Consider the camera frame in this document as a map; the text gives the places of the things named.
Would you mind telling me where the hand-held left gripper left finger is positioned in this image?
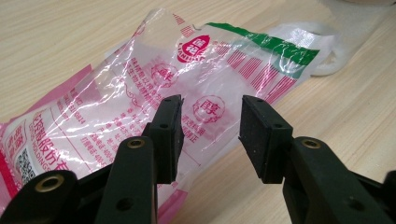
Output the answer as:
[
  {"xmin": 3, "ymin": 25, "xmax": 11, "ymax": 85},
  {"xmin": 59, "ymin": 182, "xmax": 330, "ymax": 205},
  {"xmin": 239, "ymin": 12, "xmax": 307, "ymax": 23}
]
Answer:
[{"xmin": 94, "ymin": 94, "xmax": 185, "ymax": 224}]

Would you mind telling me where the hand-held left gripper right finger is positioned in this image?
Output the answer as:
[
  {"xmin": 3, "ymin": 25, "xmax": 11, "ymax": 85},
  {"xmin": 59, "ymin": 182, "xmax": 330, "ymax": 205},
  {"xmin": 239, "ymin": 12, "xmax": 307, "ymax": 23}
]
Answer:
[{"xmin": 237, "ymin": 94, "xmax": 395, "ymax": 224}]

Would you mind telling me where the clear pink-printed seasoning bag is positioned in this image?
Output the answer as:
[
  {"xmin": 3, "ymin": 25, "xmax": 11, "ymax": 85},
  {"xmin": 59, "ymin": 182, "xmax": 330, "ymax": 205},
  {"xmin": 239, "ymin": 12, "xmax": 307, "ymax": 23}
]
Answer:
[{"xmin": 0, "ymin": 7, "xmax": 321, "ymax": 224}]

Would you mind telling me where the translucent white plastic cup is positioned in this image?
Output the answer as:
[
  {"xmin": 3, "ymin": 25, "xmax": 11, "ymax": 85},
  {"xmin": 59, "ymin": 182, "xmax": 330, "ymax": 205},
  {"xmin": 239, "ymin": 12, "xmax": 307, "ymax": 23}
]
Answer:
[{"xmin": 265, "ymin": 0, "xmax": 396, "ymax": 77}]

